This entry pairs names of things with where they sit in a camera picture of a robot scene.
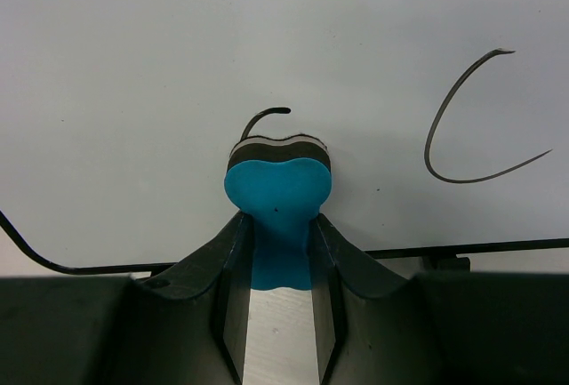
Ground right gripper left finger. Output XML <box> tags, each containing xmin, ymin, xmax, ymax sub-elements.
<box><xmin>1</xmin><ymin>213</ymin><xmax>253</xmax><ymax>384</ymax></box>

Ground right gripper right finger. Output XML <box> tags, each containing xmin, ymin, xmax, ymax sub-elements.
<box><xmin>309</xmin><ymin>216</ymin><xmax>568</xmax><ymax>384</ymax></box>

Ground blue bone-shaped eraser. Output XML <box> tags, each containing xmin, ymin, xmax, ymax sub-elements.
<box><xmin>224</xmin><ymin>133</ymin><xmax>333</xmax><ymax>291</ymax></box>

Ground white whiteboard black frame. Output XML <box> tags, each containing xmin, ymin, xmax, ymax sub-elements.
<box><xmin>1</xmin><ymin>0</ymin><xmax>568</xmax><ymax>268</ymax></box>

